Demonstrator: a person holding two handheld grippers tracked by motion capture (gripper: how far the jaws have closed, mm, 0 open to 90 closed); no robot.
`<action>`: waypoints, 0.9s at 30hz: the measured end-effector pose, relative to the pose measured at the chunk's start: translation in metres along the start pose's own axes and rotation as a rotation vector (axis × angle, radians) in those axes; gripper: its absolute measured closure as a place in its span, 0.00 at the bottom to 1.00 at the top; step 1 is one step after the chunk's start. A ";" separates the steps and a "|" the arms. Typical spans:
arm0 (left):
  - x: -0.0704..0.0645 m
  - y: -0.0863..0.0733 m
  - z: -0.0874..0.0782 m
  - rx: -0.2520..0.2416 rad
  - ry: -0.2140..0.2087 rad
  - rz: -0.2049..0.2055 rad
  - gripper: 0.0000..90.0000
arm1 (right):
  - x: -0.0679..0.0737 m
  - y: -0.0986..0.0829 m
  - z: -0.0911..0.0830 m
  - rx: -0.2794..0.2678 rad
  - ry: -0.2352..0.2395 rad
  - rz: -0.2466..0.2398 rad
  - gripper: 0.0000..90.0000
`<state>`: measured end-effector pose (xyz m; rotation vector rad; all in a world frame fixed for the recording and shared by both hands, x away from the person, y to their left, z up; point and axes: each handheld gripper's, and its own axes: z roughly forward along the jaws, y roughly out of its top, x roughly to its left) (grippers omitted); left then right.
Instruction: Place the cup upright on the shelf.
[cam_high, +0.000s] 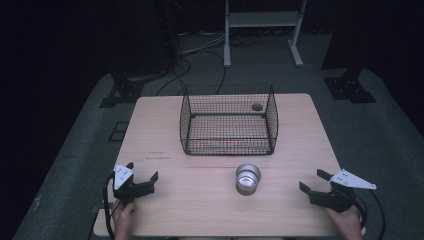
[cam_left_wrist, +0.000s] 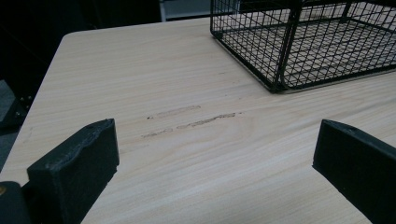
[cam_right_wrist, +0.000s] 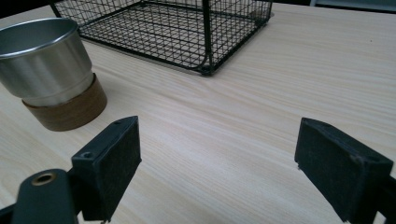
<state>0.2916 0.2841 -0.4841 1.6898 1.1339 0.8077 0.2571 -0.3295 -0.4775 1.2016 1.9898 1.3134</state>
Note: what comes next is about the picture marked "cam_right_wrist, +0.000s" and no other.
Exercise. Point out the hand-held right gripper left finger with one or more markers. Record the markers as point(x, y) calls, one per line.
point(106, 168)

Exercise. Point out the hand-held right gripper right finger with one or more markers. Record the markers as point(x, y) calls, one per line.
point(339, 168)

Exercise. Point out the steel cup with brown base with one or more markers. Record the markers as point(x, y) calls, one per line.
point(46, 71)

